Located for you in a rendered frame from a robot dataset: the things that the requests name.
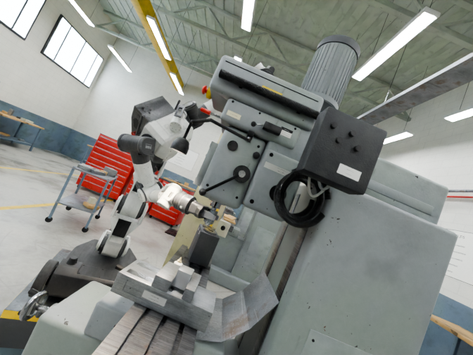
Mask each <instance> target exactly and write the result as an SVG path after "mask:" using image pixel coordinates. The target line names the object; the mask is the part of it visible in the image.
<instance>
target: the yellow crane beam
mask: <svg viewBox="0 0 473 355"><path fill-rule="evenodd" d="M130 1H131V2H132V5H133V7H134V9H135V11H136V12H137V15H138V16H139V19H140V21H141V23H142V25H143V26H144V29H145V31H146V33H147V35H148V36H149V39H150V40H151V42H152V44H153V46H154V48H155V50H156V52H157V54H158V56H159V58H160V60H161V62H162V64H163V66H164V68H165V70H166V72H167V74H168V76H169V78H170V80H171V82H172V84H173V86H174V88H175V90H176V91H178V89H177V87H176V85H175V83H174V81H173V79H172V76H171V74H170V72H172V73H175V74H176V75H177V78H178V80H179V83H180V84H181V87H182V88H183V86H184V83H183V81H182V79H181V76H180V74H179V71H178V69H177V66H176V64H175V61H174V58H173V57H172V54H171V51H170V48H168V47H169V46H168V43H167V41H166V39H165V36H164V34H163V31H162V29H161V26H160V23H159V22H158V19H157V16H156V15H155V11H154V9H153V6H152V4H151V1H150V0H130ZM147 15H149V16H151V17H154V18H155V19H156V22H157V23H158V26H159V29H160V32H161V34H162V36H163V39H164V41H165V44H166V46H167V48H168V51H169V53H170V55H171V58H172V60H169V59H166V58H165V57H164V55H163V52H162V51H161V48H160V46H159V44H158V42H157V39H156V37H155V35H154V33H153V30H152V29H151V26H150V25H149V22H148V20H147V18H146V16H147ZM154 15H155V16H154Z"/></svg>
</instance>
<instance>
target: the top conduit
mask: <svg viewBox="0 0 473 355"><path fill-rule="evenodd" d="M218 77H220V78H222V79H223V80H226V81H228V82H231V83H234V84H236V85H238V86H239V88H241V89H242V88H245V89H247V90H249V91H252V92H254V93H256V94H258V95H261V96H263V97H265V98H267V99H270V100H272V101H274V102H276V103H279V104H281V105H283V106H285V107H287V108H288V107H289V108H291V109H293V110H295V111H297V113H298V114H300V113H302V114H303V115H305V116H308V117H310V118H312V119H315V120H316V119H317V116H318V115H319V114H320V112H319V111H316V110H315V109H313V108H310V107H308V106H305V105H303V104H300V103H298V102H297V101H294V100H291V99H289V98H287V97H285V96H282V95H280V94H278V93H276V92H273V91H271V90H269V89H267V88H264V87H261V86H260V85H257V84H256V83H255V84H254V83H252V82H250V81H248V80H246V79H244V78H242V77H239V76H238V75H235V74H233V73H230V72H228V71H226V70H224V69H220V72H219V74H218Z"/></svg>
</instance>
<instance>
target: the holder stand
mask: <svg viewBox="0 0 473 355"><path fill-rule="evenodd" d="M219 239H220V238H219V236H218V234H217V232H216V230H215V228H213V227H211V226H207V225H205V224H203V225H202V224H200V225H199V227H198V230H197V231H196V234H195V236H194V238H193V241H192V243H191V246H190V247H189V261H190V262H192V263H196V264H198V265H200V266H204V267H206V268H207V267H208V264H209V263H210V260H211V258H212V256H213V253H214V251H215V248H216V246H217V243H218V241H219Z"/></svg>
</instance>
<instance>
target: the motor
mask: <svg viewBox="0 0 473 355"><path fill-rule="evenodd" d="M359 56H360V46H359V44H358V43H357V42H356V41H355V40H354V39H352V38H351V37H348V36H345V35H331V36H328V37H325V38H324V39H323V40H322V41H321V42H320V43H319V44H318V46H317V49H316V52H315V55H314V56H313V59H312V61H311V64H310V66H309V69H308V71H307V73H306V75H305V78H304V80H303V83H302V85H301V88H302V89H304V90H307V91H309V92H311V93H313V94H316V95H318V96H320V97H322V98H323V100H324V102H323V105H322V108H321V110H320V112H323V110H325V109H326V108H327V107H329V106H330V107H332V108H335V109H337V110H338V108H339V105H340V103H341V100H342V98H343V95H344V93H345V91H346V88H347V86H348V83H349V80H350V78H351V75H352V73H353V70H354V68H355V65H356V63H357V61H358V58H359Z"/></svg>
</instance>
